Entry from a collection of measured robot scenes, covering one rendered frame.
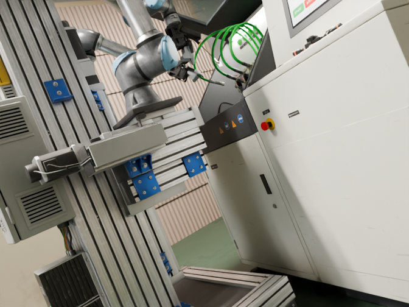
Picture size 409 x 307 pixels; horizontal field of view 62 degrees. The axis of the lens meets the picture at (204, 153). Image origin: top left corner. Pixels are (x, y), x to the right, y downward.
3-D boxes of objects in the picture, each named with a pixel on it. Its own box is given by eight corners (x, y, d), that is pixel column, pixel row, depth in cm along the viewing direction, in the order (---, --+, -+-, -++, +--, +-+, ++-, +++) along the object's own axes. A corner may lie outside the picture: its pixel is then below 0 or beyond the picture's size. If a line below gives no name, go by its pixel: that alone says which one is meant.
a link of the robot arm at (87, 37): (76, 16, 174) (165, 55, 188) (76, 27, 184) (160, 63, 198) (68, 36, 171) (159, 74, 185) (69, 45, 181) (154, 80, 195)
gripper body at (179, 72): (186, 83, 203) (170, 76, 206) (192, 70, 203) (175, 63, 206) (182, 78, 196) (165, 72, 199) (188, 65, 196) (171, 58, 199)
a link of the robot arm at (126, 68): (132, 95, 142) (120, 66, 142) (158, 81, 138) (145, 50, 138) (116, 94, 131) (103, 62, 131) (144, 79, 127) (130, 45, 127)
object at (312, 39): (290, 63, 126) (284, 49, 126) (310, 56, 131) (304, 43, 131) (336, 33, 106) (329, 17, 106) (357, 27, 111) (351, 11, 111)
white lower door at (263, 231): (240, 259, 209) (198, 157, 209) (243, 257, 210) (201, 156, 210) (313, 275, 151) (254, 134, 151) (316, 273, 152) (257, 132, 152)
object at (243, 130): (199, 156, 208) (189, 131, 208) (205, 153, 210) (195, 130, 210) (253, 133, 152) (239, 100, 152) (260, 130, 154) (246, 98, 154)
